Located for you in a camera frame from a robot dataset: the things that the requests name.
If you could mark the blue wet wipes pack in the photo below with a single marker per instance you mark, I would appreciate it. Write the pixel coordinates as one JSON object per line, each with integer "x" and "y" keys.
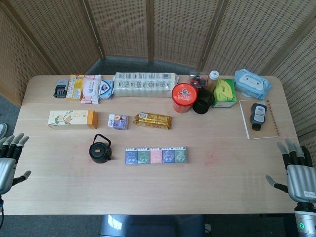
{"x": 251, "y": 83}

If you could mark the gold foil biscuit pack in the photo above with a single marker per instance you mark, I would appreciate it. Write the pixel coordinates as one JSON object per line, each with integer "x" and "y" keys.
{"x": 153, "y": 120}

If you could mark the cream orange floral box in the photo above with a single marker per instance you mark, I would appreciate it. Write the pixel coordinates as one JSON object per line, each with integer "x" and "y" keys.
{"x": 71, "y": 120}

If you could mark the dark robot base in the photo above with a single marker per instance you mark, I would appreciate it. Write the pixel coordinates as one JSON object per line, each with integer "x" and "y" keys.
{"x": 151, "y": 225}

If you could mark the large clear tissue multipack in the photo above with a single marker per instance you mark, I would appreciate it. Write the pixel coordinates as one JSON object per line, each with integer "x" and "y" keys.
{"x": 145, "y": 84}

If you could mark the multicolour tissue packet strip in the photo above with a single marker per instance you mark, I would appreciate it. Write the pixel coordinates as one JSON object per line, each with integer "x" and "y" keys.
{"x": 156, "y": 156}

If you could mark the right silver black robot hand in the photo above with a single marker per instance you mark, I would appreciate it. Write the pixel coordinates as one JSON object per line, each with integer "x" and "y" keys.
{"x": 301, "y": 176}

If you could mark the perforated wooden folding screen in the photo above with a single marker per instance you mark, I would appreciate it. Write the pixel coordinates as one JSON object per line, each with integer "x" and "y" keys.
{"x": 158, "y": 32}

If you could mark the white blue soap pack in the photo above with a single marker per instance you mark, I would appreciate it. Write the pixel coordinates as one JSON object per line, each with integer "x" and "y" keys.
{"x": 106, "y": 89}

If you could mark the small purple snack box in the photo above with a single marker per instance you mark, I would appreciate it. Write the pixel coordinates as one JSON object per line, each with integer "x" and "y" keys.
{"x": 118, "y": 122}

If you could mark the green tissue box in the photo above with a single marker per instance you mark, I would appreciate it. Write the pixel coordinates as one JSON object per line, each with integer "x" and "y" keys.
{"x": 224, "y": 93}

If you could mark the black grey stapler box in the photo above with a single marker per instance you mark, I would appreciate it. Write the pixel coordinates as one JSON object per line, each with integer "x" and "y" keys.
{"x": 60, "y": 88}

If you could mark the dark squeeze bottle white label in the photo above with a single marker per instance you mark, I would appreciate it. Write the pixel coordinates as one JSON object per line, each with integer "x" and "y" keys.
{"x": 257, "y": 116}

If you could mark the clear plastic box red items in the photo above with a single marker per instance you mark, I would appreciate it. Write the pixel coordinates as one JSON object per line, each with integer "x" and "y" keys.
{"x": 198, "y": 78}

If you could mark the kraft spiral notebook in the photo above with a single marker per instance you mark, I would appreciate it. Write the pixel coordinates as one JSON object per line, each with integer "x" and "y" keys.
{"x": 266, "y": 126}

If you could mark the white capped amber bottle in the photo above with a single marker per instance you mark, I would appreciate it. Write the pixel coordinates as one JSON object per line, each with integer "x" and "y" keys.
{"x": 212, "y": 79}

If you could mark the black cylindrical cup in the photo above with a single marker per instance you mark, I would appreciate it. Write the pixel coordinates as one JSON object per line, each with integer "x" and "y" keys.
{"x": 203, "y": 103}

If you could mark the red lidded round canister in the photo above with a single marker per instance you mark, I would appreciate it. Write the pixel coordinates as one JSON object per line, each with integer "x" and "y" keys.
{"x": 184, "y": 97}

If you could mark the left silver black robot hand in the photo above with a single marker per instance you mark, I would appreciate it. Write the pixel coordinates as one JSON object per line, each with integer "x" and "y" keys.
{"x": 7, "y": 165}

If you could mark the pink wet wipes pack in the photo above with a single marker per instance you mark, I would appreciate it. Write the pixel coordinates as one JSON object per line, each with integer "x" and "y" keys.
{"x": 90, "y": 90}

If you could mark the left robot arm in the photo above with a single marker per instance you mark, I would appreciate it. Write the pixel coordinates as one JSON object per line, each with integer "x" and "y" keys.
{"x": 1, "y": 214}

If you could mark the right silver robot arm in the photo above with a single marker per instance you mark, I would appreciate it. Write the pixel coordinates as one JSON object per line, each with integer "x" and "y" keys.
{"x": 305, "y": 221}

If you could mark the black cast iron teapot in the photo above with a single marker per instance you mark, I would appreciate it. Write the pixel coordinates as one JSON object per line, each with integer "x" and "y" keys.
{"x": 99, "y": 153}

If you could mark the yellow white printed box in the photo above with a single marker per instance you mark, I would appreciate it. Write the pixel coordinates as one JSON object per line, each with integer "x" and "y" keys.
{"x": 74, "y": 87}

